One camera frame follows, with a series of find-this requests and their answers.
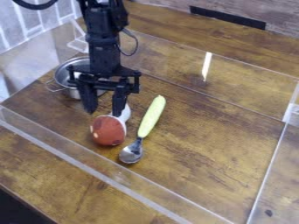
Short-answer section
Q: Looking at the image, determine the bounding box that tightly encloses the clear acrylic stand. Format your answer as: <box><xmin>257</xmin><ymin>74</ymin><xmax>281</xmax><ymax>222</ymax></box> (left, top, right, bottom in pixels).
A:
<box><xmin>66</xmin><ymin>20</ymin><xmax>89</xmax><ymax>53</ymax></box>

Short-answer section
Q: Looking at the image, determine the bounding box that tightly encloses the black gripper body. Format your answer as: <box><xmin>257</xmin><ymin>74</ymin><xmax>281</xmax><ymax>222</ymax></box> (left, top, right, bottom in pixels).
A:
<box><xmin>66</xmin><ymin>65</ymin><xmax>141</xmax><ymax>94</ymax></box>

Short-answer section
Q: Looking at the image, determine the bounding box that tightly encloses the silver metal pot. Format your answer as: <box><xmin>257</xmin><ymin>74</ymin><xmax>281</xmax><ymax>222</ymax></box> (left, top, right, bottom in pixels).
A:
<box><xmin>45</xmin><ymin>56</ymin><xmax>89</xmax><ymax>100</ymax></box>

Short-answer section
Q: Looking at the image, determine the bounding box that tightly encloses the black wall strip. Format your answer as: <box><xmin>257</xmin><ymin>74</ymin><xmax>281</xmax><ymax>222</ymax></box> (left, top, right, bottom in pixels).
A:
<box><xmin>189</xmin><ymin>5</ymin><xmax>267</xmax><ymax>30</ymax></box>

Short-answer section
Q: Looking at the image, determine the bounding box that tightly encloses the clear acrylic front barrier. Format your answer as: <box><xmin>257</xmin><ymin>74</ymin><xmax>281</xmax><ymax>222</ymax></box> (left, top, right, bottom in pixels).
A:
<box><xmin>0</xmin><ymin>106</ymin><xmax>233</xmax><ymax>224</ymax></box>

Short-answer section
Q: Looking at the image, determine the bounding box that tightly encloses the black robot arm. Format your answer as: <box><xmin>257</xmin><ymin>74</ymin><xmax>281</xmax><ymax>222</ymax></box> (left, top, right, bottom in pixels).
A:
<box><xmin>66</xmin><ymin>0</ymin><xmax>141</xmax><ymax>117</ymax></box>

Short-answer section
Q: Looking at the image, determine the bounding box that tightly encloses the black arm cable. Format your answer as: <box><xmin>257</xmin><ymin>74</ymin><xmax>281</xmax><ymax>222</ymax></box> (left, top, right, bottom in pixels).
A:
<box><xmin>116</xmin><ymin>27</ymin><xmax>140</xmax><ymax>58</ymax></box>

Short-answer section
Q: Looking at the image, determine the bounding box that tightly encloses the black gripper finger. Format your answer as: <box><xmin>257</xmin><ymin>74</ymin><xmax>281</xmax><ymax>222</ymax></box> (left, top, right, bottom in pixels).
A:
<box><xmin>78</xmin><ymin>83</ymin><xmax>98</xmax><ymax>114</ymax></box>
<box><xmin>112</xmin><ymin>86</ymin><xmax>126</xmax><ymax>117</ymax></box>

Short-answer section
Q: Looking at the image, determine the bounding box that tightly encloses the red cap toy mushroom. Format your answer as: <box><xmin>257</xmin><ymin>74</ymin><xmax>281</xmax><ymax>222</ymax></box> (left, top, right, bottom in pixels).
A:
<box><xmin>89</xmin><ymin>105</ymin><xmax>130</xmax><ymax>146</ymax></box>

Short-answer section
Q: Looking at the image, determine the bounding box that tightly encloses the yellow handled metal spoon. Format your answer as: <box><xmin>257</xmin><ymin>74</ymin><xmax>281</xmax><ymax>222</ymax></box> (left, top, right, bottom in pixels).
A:
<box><xmin>118</xmin><ymin>95</ymin><xmax>165</xmax><ymax>164</ymax></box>

